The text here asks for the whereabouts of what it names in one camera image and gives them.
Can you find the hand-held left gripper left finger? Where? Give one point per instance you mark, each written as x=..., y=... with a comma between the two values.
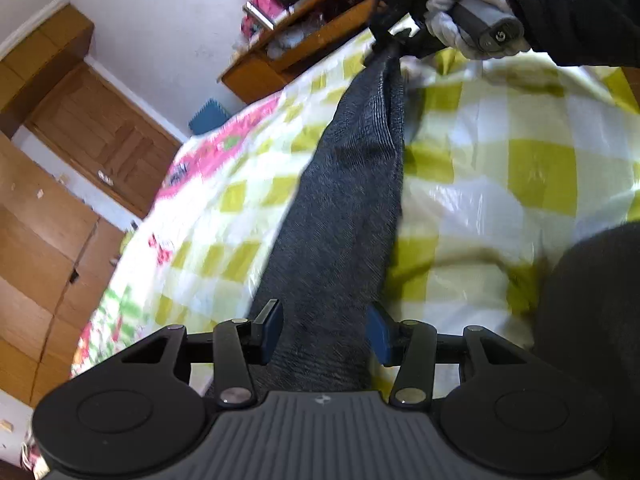
x=272, y=332

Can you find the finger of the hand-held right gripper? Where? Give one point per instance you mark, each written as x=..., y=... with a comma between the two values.
x=381, y=40
x=417, y=46

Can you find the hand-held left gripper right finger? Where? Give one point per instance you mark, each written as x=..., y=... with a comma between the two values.
x=377, y=335

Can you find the dark grey pants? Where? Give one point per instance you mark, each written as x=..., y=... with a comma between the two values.
x=340, y=210

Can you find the person's right forearm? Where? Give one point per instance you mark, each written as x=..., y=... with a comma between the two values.
x=575, y=5

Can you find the white plastic bags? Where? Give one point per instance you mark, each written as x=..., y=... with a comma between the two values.
x=295, y=37

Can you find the wooden desk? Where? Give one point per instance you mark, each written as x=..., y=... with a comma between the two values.
x=260, y=74

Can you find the cartoon printed quilt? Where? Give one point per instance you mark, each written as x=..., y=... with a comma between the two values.
x=200, y=160

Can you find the blue foam mat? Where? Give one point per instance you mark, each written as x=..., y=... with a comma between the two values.
x=206, y=117

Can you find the wooden wardrobe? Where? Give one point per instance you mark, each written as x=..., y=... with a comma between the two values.
x=40, y=260

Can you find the wooden door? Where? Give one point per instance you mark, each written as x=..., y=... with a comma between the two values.
x=105, y=130

